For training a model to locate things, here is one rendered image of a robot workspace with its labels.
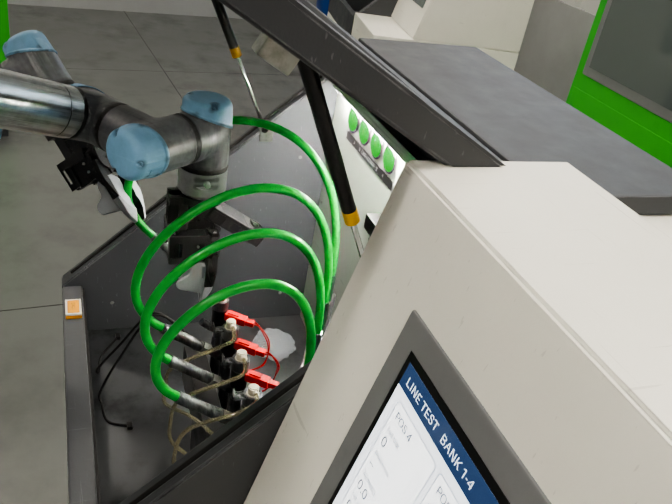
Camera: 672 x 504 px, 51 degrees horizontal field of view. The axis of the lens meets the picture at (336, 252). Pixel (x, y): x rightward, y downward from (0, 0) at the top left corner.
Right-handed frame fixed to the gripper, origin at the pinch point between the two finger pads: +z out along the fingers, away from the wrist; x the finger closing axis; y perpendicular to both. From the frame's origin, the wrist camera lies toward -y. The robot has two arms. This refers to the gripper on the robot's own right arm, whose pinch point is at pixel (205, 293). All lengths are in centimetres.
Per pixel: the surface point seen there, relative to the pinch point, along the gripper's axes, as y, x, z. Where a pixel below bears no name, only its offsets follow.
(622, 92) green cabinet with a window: -240, -171, 14
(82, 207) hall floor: 13, -240, 114
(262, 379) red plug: -5.8, 19.0, 3.5
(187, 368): 5.6, 16.8, 1.7
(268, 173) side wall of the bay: -18.3, -31.0, -8.0
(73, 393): 21.8, 1.9, 18.2
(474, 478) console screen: -9, 66, -27
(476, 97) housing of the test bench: -44, -1, -37
